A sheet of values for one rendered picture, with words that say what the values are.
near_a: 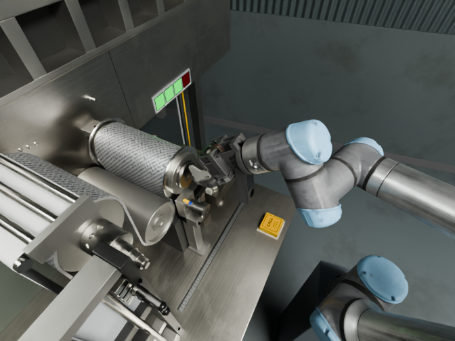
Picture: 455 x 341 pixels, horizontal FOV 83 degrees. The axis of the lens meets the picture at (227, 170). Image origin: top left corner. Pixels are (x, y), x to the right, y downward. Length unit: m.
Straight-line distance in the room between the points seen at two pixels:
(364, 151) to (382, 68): 1.76
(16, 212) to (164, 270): 0.56
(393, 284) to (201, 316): 0.52
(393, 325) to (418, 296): 1.59
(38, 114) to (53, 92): 0.07
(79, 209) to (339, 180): 0.42
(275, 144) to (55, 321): 0.38
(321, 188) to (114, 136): 0.53
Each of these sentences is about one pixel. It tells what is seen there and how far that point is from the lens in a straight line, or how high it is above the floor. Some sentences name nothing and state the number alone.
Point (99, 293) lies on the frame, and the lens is 0.38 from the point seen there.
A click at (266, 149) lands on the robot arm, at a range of 0.46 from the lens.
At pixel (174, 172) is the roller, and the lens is 0.63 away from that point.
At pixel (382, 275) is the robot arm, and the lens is 0.77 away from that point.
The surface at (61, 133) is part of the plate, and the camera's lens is 0.82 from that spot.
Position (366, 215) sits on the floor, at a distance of 2.32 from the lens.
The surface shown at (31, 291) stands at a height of 0.93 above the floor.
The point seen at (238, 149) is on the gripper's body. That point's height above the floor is 1.41.
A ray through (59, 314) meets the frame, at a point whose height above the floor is 1.44.
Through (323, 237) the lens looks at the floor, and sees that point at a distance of 2.09.
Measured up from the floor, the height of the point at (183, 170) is 1.28.
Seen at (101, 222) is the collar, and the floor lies 1.36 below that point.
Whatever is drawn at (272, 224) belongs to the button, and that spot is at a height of 0.92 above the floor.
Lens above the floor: 1.77
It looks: 50 degrees down
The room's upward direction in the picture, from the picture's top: straight up
